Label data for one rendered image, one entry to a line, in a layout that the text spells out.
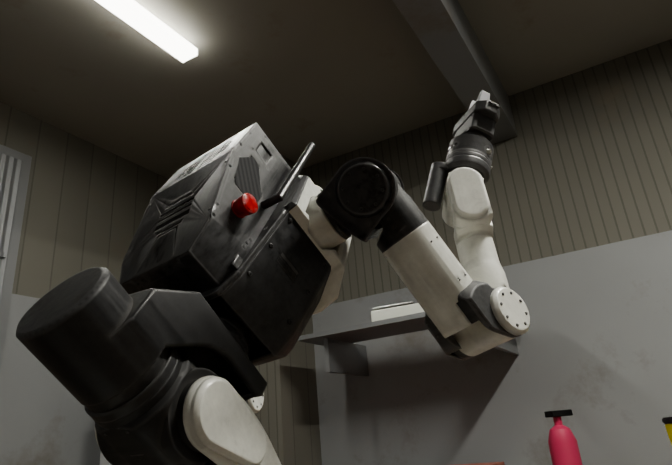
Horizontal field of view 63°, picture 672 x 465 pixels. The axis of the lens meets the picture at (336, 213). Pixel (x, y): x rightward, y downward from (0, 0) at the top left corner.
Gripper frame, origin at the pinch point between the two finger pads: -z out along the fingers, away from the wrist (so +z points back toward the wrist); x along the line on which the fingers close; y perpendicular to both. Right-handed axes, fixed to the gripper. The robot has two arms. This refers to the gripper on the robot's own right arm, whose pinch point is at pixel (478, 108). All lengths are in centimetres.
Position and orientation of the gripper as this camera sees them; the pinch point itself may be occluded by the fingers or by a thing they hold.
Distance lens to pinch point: 120.7
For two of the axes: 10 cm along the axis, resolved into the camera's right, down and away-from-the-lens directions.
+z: -2.7, 8.2, -5.0
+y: 9.1, 3.8, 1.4
